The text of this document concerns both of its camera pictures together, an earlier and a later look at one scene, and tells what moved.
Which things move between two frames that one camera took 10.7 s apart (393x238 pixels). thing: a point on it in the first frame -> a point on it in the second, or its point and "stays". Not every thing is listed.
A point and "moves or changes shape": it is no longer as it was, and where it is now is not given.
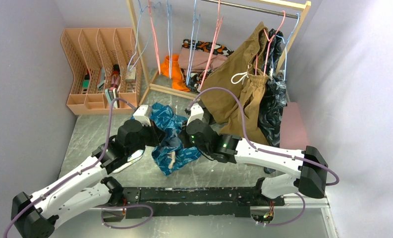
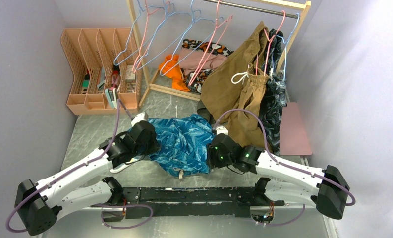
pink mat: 294,134 stays
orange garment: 171,68 stays
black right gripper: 189,122 -> 212,160
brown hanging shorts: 242,71 stays
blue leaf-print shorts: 171,150 moves or changes shape
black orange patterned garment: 194,80 stays
